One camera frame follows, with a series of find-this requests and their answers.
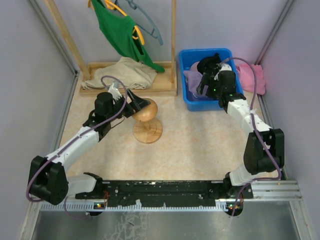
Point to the aluminium frame rail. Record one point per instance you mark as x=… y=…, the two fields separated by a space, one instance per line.
x=257 y=191

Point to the green tank top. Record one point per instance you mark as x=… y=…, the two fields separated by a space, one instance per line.
x=139 y=53

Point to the beige cloth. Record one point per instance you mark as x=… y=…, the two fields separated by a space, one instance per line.
x=133 y=74

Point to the black cap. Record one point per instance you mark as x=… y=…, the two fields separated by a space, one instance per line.
x=210 y=64

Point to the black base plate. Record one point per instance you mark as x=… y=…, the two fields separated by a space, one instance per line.
x=181 y=193

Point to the purple cap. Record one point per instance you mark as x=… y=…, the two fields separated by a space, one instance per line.
x=193 y=79

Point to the pink cloth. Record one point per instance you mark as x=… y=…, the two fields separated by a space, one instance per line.
x=247 y=81

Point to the grey-blue hanger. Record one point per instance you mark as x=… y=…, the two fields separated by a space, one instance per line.
x=141 y=18

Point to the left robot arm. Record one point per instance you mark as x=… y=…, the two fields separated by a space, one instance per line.
x=48 y=179

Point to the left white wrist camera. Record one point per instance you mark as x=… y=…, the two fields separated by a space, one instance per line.
x=114 y=90

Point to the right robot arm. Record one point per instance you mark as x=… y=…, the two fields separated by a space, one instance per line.
x=264 y=150

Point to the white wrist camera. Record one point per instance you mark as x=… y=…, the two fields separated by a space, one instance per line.
x=114 y=90
x=225 y=67

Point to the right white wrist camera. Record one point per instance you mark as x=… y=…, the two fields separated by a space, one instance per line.
x=225 y=67

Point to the pink cap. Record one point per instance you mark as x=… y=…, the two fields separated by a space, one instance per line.
x=194 y=66

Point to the blue plastic bin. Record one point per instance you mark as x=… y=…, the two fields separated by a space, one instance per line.
x=185 y=65

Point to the yellow hanger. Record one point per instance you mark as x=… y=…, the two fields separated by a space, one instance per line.
x=137 y=30

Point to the wooden clothes rack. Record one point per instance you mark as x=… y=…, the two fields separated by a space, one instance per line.
x=165 y=84

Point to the wooden hat stand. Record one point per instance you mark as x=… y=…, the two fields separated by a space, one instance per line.
x=147 y=128

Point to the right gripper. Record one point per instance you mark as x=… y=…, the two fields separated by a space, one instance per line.
x=208 y=80

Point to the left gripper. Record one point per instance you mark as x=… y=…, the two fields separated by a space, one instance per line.
x=138 y=103

